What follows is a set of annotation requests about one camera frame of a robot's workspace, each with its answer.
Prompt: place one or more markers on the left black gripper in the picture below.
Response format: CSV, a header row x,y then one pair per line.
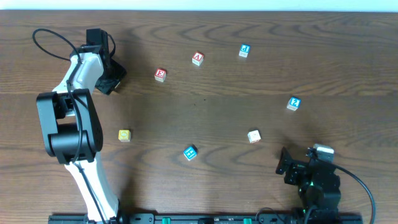
x,y
111,78

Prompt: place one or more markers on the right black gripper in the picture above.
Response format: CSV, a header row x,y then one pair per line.
x,y
291,171

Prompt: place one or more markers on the blue number 2 block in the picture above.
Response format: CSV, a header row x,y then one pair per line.
x,y
294,103

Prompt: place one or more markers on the red letter A block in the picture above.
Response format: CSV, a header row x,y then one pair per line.
x,y
197,58

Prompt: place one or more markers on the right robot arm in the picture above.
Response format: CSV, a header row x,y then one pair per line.
x,y
318,203

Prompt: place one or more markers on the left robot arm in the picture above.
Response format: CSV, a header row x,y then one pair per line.
x,y
72,131

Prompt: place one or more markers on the white block red side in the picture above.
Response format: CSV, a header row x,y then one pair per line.
x,y
254,136

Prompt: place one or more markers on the red letter E block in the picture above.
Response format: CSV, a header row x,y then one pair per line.
x,y
160,75

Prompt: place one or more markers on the yellow wooden block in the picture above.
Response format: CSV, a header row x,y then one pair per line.
x,y
124,135

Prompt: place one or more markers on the blue picture block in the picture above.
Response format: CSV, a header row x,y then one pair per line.
x,y
190,153

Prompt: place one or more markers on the blue letter P block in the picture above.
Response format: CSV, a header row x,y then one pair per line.
x,y
244,50

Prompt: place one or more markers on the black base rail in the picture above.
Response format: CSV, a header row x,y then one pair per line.
x,y
148,218

